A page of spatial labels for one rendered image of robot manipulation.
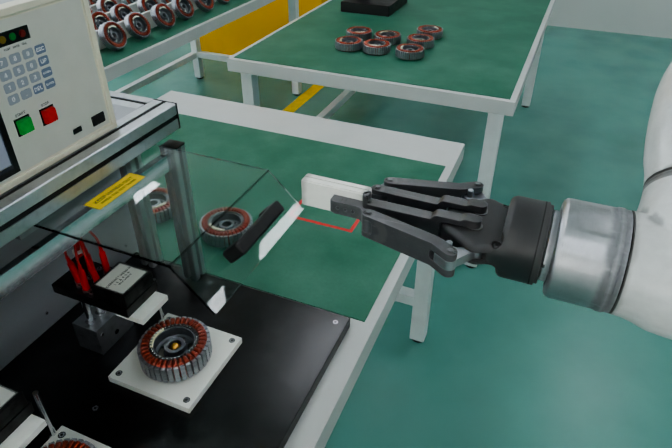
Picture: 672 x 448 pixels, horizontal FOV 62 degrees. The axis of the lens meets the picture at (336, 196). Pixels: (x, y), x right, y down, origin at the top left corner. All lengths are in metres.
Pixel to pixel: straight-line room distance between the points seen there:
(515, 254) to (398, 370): 1.48
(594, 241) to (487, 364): 1.55
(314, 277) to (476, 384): 0.96
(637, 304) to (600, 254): 0.05
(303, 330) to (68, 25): 0.59
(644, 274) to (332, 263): 0.76
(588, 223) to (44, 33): 0.66
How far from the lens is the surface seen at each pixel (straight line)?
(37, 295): 1.07
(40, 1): 0.81
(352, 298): 1.08
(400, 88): 2.02
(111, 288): 0.91
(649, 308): 0.50
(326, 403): 0.93
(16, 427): 0.83
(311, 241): 1.21
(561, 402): 1.99
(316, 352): 0.96
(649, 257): 0.49
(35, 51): 0.81
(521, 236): 0.49
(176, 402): 0.91
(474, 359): 2.02
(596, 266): 0.49
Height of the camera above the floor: 1.49
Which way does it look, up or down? 33 degrees down
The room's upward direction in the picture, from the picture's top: straight up
